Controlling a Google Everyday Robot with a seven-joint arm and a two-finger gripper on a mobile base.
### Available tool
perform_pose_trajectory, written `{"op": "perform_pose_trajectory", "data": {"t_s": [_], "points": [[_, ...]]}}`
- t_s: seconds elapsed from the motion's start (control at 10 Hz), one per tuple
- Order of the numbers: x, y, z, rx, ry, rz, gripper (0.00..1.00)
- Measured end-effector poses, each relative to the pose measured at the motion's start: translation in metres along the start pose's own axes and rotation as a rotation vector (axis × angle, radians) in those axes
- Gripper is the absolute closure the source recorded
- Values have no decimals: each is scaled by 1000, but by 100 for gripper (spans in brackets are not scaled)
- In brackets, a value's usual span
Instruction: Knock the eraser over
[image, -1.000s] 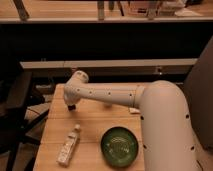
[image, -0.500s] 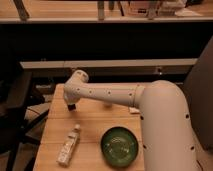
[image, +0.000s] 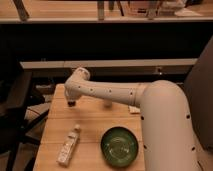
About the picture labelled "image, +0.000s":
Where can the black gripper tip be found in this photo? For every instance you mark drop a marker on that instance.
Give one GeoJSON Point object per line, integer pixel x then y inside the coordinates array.
{"type": "Point", "coordinates": [71, 104]}

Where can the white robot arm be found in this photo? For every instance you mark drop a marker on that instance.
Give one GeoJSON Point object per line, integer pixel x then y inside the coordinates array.
{"type": "Point", "coordinates": [166, 119]}

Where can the white eraser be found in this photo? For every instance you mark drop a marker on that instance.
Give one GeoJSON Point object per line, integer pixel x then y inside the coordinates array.
{"type": "Point", "coordinates": [134, 110]}

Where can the black office chair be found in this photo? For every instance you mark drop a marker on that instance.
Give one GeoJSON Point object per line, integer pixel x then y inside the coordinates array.
{"type": "Point", "coordinates": [13, 126]}

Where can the green glass bowl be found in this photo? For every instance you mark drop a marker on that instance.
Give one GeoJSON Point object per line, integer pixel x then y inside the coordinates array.
{"type": "Point", "coordinates": [119, 147]}

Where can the dark chair right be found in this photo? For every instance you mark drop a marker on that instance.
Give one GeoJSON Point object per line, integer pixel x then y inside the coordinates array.
{"type": "Point", "coordinates": [198, 87]}

